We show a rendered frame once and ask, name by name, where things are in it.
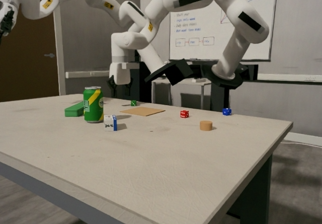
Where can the tan short cylinder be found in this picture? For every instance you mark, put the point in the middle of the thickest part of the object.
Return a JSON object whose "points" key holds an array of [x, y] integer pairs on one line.
{"points": [[206, 125]]}

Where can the green soda can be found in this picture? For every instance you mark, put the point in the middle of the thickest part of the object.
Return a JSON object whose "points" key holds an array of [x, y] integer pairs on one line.
{"points": [[93, 104]]}

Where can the blue die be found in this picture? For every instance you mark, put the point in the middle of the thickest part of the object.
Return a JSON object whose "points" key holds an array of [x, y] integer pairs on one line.
{"points": [[226, 111]]}

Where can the green rectangular box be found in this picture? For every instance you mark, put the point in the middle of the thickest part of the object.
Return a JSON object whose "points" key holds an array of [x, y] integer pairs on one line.
{"points": [[75, 110]]}

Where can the tan flat mat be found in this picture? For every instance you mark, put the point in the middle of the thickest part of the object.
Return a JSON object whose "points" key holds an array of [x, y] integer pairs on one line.
{"points": [[142, 111]]}

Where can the red die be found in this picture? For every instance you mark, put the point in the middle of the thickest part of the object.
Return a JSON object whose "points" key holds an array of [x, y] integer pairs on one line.
{"points": [[184, 114]]}

